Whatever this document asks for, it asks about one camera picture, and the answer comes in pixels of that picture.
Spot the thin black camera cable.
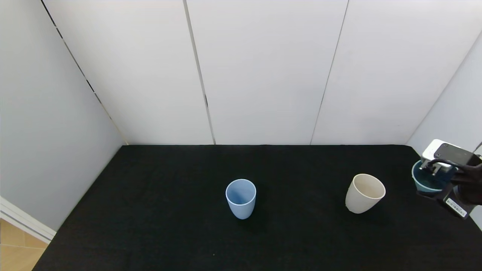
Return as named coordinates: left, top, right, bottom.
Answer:
left=427, top=158, right=470, bottom=174

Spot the teal plastic cup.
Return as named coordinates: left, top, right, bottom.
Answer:
left=412, top=160, right=454, bottom=193

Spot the light blue plastic cup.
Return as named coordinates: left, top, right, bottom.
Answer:
left=226, top=179, right=257, bottom=219

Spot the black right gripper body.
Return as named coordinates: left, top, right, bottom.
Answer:
left=437, top=182, right=477, bottom=220

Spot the white baseboard strip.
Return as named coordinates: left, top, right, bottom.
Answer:
left=0, top=196, right=57, bottom=244

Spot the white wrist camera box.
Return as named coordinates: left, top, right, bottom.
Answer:
left=421, top=139, right=482, bottom=174

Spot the beige plastic cup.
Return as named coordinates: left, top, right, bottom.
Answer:
left=345, top=174, right=386, bottom=214

